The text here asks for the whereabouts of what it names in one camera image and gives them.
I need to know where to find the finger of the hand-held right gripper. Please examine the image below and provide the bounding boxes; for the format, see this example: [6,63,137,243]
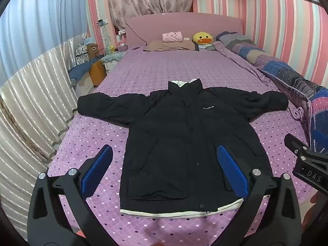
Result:
[284,133,309,157]

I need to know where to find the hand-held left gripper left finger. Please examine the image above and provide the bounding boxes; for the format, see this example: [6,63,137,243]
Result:
[27,144,114,246]

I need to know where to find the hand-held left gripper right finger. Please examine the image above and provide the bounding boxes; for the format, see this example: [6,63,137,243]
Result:
[216,144,303,246]

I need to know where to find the black jacket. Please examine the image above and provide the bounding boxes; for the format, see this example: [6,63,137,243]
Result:
[77,79,289,219]

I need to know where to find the blue and pink patchwork quilt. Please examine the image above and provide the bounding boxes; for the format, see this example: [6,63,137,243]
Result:
[215,31,328,157]

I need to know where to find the white satin curtain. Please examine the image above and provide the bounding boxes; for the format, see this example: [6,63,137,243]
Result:
[0,32,89,226]

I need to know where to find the blue cloth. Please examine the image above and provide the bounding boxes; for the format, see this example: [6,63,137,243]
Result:
[69,61,90,82]

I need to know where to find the floral patterned box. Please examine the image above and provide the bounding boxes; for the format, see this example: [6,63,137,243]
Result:
[75,46,90,64]

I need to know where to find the bed with purple dotted sheet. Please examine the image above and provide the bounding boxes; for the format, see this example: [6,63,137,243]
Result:
[47,41,315,246]

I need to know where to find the cardboard box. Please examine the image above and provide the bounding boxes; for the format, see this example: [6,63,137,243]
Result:
[87,43,98,60]

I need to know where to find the yellow duck plush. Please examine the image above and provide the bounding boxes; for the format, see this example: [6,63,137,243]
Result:
[192,32,216,51]

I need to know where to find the brown pillow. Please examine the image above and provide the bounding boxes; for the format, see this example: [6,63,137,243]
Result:
[143,40,196,52]

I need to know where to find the pink rolled cloth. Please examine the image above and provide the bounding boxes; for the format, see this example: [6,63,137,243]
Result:
[162,31,183,43]

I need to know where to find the pink headboard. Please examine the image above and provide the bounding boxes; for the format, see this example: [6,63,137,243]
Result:
[125,12,243,47]

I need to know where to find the blue curtain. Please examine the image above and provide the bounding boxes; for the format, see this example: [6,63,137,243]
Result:
[0,0,89,88]

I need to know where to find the pink patterned curtain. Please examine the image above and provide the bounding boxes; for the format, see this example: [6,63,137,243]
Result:
[105,0,196,30]

